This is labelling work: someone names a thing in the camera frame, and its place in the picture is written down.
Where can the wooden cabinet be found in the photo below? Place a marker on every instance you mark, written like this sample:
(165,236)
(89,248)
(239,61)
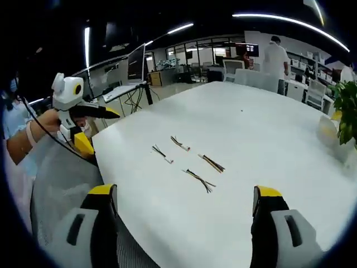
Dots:
(155,78)

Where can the clear tray with yellow items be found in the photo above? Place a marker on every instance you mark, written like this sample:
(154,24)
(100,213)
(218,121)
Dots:
(327,129)

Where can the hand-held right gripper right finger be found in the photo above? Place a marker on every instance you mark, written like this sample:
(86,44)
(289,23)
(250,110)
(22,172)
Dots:
(267,203)

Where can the computer monitor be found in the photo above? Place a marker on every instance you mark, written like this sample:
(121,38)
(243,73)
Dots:
(136,62)

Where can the red-marked white JST connector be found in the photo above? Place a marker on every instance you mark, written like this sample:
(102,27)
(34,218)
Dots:
(168,160)
(185,148)

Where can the white side desk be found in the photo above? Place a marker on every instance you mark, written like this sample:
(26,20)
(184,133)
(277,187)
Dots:
(117,92)

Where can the short ceiling light strip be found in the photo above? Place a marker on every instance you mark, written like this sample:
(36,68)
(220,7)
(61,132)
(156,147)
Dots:
(87,46)
(180,28)

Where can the green potted plant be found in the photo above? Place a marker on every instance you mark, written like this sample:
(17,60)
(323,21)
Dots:
(347,106)

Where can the person's own body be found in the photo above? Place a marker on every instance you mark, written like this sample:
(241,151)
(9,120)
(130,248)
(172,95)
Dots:
(8,115)

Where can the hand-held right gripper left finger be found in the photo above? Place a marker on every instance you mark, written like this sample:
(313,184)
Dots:
(97,201)

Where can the shelf with white storage boxes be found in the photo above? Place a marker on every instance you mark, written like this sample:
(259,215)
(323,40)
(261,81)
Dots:
(301,62)

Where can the long curved ceiling light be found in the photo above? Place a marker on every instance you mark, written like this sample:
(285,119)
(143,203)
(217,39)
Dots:
(293,21)

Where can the pink wristband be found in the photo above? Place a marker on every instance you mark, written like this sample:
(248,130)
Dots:
(32,135)

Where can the person's left hand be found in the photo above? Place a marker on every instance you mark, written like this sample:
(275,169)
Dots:
(48,123)

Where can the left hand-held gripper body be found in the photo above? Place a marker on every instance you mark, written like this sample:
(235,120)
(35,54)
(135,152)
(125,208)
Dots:
(67,92)

